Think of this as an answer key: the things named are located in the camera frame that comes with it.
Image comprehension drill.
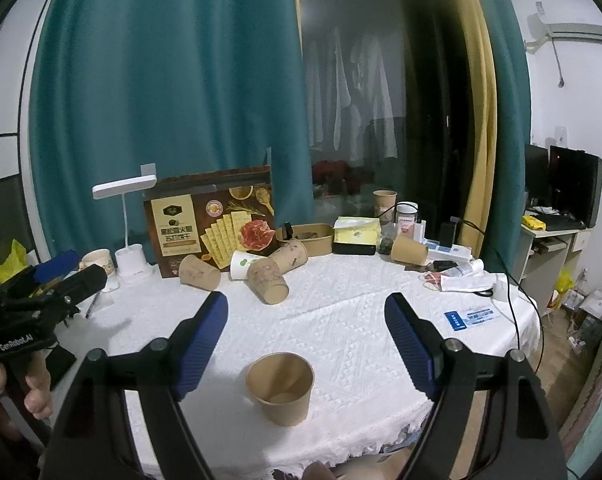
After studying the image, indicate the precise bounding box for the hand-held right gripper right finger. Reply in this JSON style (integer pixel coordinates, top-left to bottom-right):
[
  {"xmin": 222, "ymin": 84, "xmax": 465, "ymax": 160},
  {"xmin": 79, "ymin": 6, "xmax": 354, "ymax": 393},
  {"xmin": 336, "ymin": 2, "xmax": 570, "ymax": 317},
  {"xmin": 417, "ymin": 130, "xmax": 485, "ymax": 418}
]
[{"xmin": 383, "ymin": 292, "xmax": 569, "ymax": 480}]

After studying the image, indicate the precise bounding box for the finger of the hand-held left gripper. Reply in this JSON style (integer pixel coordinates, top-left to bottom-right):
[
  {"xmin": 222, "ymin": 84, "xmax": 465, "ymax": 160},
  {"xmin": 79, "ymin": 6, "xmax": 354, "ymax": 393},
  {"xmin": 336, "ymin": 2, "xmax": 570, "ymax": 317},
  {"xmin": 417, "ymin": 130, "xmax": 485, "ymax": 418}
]
[
  {"xmin": 43, "ymin": 264, "xmax": 108, "ymax": 311},
  {"xmin": 31, "ymin": 250, "xmax": 80, "ymax": 283}
]

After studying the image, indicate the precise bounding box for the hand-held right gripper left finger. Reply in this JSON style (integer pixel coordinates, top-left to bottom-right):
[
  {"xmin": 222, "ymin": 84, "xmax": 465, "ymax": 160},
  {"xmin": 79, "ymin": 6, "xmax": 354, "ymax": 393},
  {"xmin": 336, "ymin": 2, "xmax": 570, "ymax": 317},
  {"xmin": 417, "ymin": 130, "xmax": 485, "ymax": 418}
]
[{"xmin": 46, "ymin": 290, "xmax": 229, "ymax": 480}]

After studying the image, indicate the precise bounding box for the brown paper cup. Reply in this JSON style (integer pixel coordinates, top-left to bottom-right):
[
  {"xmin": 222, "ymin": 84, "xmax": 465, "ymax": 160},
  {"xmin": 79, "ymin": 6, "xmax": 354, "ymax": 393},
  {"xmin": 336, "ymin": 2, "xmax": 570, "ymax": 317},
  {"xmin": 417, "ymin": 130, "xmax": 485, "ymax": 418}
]
[
  {"xmin": 391, "ymin": 236, "xmax": 428, "ymax": 266},
  {"xmin": 373, "ymin": 190, "xmax": 398, "ymax": 223},
  {"xmin": 178, "ymin": 255, "xmax": 222, "ymax": 291},
  {"xmin": 270, "ymin": 239, "xmax": 309, "ymax": 273},
  {"xmin": 246, "ymin": 353, "xmax": 315, "ymax": 427},
  {"xmin": 246, "ymin": 259, "xmax": 289, "ymax": 305}
]

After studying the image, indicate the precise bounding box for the white paper cup green print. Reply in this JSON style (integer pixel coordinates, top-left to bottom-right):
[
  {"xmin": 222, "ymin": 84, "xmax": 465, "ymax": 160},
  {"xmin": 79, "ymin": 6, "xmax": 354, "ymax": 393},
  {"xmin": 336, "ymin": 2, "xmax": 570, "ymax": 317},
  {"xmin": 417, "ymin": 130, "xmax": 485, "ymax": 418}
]
[{"xmin": 229, "ymin": 250, "xmax": 269, "ymax": 282}]

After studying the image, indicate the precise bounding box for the person's left hand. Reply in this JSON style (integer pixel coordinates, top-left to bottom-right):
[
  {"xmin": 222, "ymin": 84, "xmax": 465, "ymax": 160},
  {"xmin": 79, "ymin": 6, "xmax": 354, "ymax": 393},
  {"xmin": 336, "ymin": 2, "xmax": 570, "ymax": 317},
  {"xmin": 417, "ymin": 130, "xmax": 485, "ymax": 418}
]
[{"xmin": 0, "ymin": 360, "xmax": 54, "ymax": 443}]

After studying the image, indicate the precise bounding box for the white ceramic mug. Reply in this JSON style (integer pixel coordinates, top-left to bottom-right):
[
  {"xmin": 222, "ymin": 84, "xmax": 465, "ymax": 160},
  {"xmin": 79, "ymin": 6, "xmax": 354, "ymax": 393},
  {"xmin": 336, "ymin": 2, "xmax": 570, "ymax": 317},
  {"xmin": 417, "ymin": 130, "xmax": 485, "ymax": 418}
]
[{"xmin": 81, "ymin": 249, "xmax": 116, "ymax": 278}]

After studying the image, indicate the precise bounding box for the yellow plastic bag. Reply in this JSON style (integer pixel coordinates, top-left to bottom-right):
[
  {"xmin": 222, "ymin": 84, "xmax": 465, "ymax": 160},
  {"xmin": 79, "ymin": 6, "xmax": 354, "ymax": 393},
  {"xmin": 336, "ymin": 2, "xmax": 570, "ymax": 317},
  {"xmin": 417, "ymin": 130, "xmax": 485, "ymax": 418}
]
[{"xmin": 0, "ymin": 239, "xmax": 29, "ymax": 283}]

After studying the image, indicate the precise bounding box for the blue and white card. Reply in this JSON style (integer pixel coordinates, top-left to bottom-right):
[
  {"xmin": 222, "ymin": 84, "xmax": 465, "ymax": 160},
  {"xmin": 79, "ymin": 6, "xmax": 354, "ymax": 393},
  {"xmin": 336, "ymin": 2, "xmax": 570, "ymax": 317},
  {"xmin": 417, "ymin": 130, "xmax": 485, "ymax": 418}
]
[{"xmin": 443, "ymin": 305, "xmax": 502, "ymax": 331}]

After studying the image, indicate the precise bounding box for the white paper packet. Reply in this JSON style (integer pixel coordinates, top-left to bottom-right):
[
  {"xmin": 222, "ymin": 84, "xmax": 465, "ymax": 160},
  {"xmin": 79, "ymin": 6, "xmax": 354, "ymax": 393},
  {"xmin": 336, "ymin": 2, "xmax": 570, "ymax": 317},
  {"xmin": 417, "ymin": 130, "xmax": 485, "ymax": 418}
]
[{"xmin": 423, "ymin": 272, "xmax": 494, "ymax": 295}]

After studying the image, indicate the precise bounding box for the white textured tablecloth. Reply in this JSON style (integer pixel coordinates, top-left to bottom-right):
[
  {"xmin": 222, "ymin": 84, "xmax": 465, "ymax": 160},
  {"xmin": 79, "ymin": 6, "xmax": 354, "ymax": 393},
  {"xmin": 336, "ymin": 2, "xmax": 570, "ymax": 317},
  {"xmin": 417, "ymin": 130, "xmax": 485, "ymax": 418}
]
[{"xmin": 56, "ymin": 247, "xmax": 542, "ymax": 480}]

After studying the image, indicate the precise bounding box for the white tube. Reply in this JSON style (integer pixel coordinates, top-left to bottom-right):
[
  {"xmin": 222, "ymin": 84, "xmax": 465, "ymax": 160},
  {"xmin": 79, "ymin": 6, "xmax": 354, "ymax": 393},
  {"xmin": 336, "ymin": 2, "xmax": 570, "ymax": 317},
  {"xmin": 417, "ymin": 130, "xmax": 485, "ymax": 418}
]
[{"xmin": 448, "ymin": 260, "xmax": 484, "ymax": 278}]

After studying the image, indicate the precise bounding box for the white and blue box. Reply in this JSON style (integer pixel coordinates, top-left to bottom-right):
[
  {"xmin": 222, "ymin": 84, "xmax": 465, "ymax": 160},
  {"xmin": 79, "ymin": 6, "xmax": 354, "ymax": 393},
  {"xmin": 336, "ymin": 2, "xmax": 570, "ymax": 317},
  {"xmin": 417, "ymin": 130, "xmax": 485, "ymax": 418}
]
[{"xmin": 423, "ymin": 241, "xmax": 474, "ymax": 263}]

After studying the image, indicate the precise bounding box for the white desk lamp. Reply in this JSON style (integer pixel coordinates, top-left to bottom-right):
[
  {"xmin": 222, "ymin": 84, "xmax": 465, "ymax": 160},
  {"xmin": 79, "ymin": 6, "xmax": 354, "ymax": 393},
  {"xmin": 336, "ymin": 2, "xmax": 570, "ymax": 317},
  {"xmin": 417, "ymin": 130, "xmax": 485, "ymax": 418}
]
[{"xmin": 92, "ymin": 175, "xmax": 158, "ymax": 281}]

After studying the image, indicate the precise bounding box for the black flat box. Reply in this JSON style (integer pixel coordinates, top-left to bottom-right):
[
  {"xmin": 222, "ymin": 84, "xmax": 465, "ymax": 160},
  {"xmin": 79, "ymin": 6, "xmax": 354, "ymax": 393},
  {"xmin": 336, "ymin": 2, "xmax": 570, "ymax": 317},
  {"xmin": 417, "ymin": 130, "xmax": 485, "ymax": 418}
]
[{"xmin": 331, "ymin": 241, "xmax": 377, "ymax": 256}]

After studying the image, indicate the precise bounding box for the brown cracker box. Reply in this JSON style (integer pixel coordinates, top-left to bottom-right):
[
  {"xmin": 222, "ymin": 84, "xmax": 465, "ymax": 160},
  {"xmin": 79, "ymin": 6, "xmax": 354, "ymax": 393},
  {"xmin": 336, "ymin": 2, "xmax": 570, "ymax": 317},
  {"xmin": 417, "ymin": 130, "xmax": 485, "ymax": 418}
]
[{"xmin": 143, "ymin": 166, "xmax": 277, "ymax": 279}]

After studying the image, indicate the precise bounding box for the white jar with label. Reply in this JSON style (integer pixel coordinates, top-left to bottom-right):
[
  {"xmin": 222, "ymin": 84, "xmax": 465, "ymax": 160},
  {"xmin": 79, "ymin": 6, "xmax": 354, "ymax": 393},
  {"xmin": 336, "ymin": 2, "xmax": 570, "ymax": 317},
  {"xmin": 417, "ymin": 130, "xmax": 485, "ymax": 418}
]
[{"xmin": 396, "ymin": 201, "xmax": 419, "ymax": 238}]

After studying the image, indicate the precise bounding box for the yellow tissue pack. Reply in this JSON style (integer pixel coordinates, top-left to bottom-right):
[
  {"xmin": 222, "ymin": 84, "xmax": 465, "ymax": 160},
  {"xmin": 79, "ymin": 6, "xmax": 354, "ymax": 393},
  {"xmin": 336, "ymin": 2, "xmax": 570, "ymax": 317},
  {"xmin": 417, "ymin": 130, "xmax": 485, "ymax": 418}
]
[{"xmin": 333, "ymin": 217, "xmax": 382, "ymax": 243}]

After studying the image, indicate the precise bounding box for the brown oval paper bowl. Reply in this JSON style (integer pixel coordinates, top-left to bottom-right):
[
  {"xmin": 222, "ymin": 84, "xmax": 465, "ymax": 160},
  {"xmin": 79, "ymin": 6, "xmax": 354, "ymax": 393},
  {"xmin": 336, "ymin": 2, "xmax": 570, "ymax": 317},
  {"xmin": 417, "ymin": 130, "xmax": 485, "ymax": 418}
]
[{"xmin": 276, "ymin": 222, "xmax": 334, "ymax": 257}]

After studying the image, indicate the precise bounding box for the white computer desk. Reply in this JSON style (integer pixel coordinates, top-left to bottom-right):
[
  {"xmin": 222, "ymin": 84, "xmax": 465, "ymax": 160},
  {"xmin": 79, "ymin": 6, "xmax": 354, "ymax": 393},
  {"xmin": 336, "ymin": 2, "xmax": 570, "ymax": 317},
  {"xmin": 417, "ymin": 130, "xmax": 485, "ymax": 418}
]
[{"xmin": 521, "ymin": 215, "xmax": 599, "ymax": 316}]

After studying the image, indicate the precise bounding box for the wide teal curtain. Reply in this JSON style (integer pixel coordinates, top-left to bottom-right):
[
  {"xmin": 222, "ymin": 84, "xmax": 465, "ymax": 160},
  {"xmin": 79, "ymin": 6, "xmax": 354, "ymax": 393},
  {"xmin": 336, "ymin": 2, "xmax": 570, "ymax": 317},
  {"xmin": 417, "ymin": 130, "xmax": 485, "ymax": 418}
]
[{"xmin": 28, "ymin": 0, "xmax": 314, "ymax": 281}]

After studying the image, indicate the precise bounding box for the yellow curtain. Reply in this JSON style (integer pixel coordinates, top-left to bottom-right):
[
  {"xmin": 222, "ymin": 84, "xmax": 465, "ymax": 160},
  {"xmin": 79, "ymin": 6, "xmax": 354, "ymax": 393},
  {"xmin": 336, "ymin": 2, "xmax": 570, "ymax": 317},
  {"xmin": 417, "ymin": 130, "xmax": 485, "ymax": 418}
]
[{"xmin": 438, "ymin": 0, "xmax": 499, "ymax": 256}]

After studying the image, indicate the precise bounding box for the black computer monitor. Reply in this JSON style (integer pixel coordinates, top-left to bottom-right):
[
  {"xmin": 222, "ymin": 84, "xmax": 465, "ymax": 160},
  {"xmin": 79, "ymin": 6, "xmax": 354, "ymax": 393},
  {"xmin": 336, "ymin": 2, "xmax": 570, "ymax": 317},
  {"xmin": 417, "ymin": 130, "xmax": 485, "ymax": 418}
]
[{"xmin": 548, "ymin": 146, "xmax": 602, "ymax": 228}]

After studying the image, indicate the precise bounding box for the narrow teal curtain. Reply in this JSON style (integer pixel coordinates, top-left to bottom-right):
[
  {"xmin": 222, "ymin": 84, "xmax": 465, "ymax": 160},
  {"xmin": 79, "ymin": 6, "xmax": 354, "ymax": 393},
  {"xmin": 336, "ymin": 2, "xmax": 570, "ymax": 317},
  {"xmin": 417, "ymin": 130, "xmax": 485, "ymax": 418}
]
[{"xmin": 468, "ymin": 0, "xmax": 532, "ymax": 276}]

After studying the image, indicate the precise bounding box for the white air conditioner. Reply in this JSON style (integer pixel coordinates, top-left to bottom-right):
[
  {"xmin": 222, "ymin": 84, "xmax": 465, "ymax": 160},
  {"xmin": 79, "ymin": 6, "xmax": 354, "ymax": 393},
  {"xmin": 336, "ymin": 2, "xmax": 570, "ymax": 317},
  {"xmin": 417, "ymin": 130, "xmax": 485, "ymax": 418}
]
[{"xmin": 524, "ymin": 12, "xmax": 602, "ymax": 53}]

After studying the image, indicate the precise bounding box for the black cable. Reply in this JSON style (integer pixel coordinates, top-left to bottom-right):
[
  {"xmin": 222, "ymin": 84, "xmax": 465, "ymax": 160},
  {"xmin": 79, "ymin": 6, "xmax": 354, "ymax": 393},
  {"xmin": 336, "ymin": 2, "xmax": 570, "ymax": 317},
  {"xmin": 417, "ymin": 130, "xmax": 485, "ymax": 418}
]
[{"xmin": 451, "ymin": 217, "xmax": 544, "ymax": 366}]

